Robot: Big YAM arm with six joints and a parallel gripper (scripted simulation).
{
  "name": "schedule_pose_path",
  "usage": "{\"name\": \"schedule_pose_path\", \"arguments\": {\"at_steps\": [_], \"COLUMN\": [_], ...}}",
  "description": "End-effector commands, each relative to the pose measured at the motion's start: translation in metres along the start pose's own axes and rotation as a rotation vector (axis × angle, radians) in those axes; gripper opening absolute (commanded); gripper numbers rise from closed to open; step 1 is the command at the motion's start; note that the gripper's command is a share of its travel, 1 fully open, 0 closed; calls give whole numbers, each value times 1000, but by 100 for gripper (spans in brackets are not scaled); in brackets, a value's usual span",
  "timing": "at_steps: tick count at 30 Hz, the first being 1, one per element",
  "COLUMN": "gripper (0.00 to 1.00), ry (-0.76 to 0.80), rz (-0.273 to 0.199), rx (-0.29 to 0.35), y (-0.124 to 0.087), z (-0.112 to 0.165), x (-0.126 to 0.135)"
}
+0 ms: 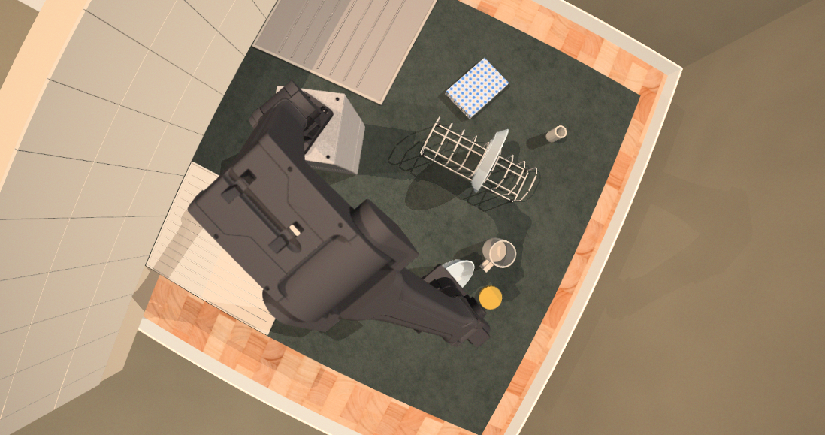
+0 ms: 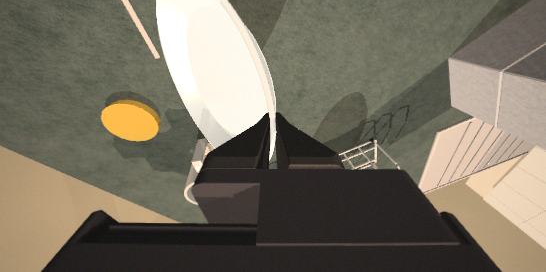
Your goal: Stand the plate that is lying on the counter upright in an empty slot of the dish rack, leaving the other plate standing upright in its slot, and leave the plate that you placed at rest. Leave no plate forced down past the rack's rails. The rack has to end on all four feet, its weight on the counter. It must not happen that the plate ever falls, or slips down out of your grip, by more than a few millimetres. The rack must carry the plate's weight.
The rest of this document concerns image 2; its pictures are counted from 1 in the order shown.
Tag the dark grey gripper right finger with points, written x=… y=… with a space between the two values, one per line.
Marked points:
x=301 y=151

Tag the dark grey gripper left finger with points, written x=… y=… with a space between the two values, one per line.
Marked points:
x=244 y=150

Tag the orange round disc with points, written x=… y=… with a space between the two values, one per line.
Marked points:
x=131 y=120

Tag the beige tiled wall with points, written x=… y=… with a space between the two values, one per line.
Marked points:
x=517 y=189

